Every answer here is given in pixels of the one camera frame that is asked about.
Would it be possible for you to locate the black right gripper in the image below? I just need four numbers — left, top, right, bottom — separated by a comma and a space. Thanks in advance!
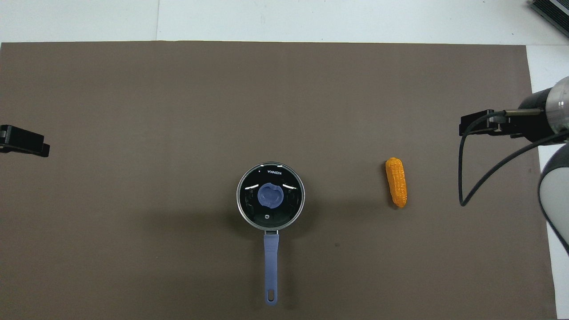
459, 88, 553, 143

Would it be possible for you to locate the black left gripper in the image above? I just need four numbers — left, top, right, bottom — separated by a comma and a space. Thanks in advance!
0, 125, 50, 158

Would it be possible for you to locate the orange toy corn cob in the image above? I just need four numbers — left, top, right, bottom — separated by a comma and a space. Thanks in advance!
385, 157, 408, 208

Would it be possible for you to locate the glass lid with blue knob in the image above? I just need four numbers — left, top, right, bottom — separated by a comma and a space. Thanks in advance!
237, 162, 305, 231

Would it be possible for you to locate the dark ridged device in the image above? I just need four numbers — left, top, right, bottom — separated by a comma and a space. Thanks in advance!
528, 0, 569, 25

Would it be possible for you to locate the brown table mat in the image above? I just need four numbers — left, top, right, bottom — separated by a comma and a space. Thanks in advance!
0, 41, 557, 320

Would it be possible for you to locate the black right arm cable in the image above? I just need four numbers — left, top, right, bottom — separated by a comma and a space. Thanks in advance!
458, 110, 569, 207

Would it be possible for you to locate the black pot with blue handle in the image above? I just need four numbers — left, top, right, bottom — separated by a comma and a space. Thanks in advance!
236, 161, 306, 306

